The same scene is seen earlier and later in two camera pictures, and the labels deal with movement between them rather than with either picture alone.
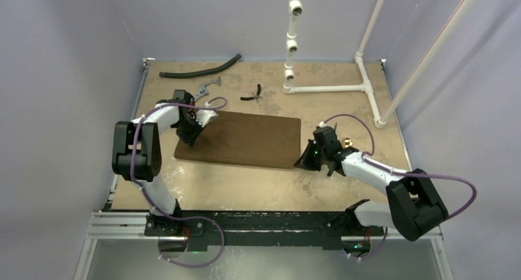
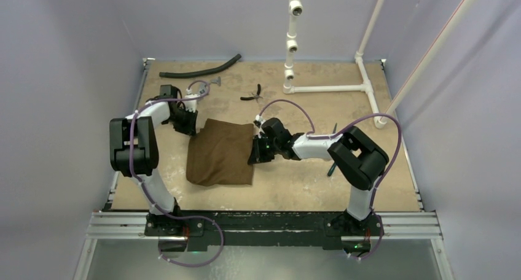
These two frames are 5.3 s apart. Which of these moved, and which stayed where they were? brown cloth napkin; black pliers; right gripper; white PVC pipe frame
Moved: brown cloth napkin; right gripper
Stayed: white PVC pipe frame; black pliers
